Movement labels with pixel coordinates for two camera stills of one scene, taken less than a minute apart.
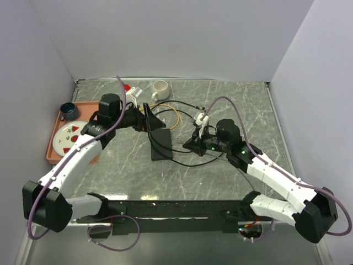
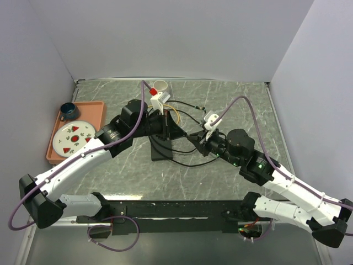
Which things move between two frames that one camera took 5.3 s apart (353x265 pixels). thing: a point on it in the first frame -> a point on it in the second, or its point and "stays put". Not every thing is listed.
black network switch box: x=161 y=144 stays put
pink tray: x=86 y=110 stays put
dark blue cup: x=69 y=111 stays put
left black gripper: x=150 y=121 -> x=170 y=130
